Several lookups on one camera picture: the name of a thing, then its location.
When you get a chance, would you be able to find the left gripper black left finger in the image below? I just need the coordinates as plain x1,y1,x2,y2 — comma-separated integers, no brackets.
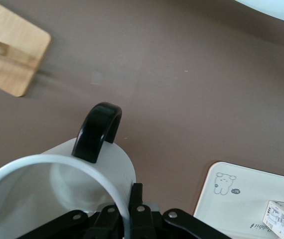
19,205,125,239

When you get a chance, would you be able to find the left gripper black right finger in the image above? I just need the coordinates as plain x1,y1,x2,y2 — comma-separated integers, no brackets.
128,183,226,239

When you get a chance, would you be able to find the white mug black handle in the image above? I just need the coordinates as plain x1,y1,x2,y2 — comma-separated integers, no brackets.
0,102,138,239

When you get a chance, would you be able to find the blue white milk carton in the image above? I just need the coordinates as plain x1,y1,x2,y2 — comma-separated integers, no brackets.
262,184,284,239

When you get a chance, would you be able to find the cream tray rabbit print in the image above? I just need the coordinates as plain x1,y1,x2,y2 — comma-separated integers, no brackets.
193,161,284,239

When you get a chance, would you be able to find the small clear tape piece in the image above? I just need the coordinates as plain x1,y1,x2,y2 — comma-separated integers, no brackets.
91,70,105,85

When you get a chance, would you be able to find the wooden mug tree rack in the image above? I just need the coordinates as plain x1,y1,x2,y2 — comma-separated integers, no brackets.
0,0,52,98

